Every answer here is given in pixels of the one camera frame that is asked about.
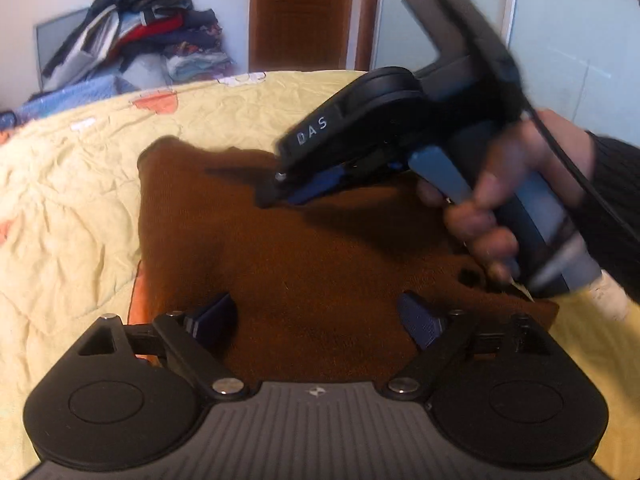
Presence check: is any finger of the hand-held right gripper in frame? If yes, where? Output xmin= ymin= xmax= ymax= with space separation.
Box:
xmin=286 ymin=164 xmax=353 ymax=207
xmin=255 ymin=170 xmax=303 ymax=209

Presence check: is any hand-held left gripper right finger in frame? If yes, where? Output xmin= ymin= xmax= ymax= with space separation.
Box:
xmin=385 ymin=290 xmax=566 ymax=403

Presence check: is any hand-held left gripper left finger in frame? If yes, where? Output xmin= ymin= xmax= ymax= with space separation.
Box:
xmin=75 ymin=292 xmax=254 ymax=402

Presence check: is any brown garment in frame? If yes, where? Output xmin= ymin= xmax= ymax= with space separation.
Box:
xmin=136 ymin=136 xmax=561 ymax=397

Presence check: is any person's right forearm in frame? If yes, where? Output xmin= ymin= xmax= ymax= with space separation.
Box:
xmin=574 ymin=132 xmax=640 ymax=307

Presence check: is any pile of clothes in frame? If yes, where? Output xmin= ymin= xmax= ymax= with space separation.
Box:
xmin=42 ymin=0 xmax=237 ymax=92

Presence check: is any person's right hand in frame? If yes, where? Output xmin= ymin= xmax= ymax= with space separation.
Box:
xmin=417 ymin=109 xmax=597 ymax=284

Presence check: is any wooden door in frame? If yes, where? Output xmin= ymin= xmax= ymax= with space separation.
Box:
xmin=248 ymin=0 xmax=384 ymax=74

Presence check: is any yellow printed blanket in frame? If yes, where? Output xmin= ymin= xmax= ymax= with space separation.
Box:
xmin=0 ymin=70 xmax=640 ymax=480

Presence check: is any white wardrobe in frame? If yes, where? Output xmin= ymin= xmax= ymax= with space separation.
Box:
xmin=372 ymin=0 xmax=640 ymax=153

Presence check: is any blue cloth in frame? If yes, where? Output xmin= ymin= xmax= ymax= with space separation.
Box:
xmin=0 ymin=74 xmax=143 ymax=130

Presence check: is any grey board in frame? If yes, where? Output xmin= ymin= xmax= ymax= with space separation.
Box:
xmin=34 ymin=7 xmax=97 ymax=94

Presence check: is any black cable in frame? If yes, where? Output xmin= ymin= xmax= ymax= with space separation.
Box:
xmin=518 ymin=100 xmax=640 ymax=244

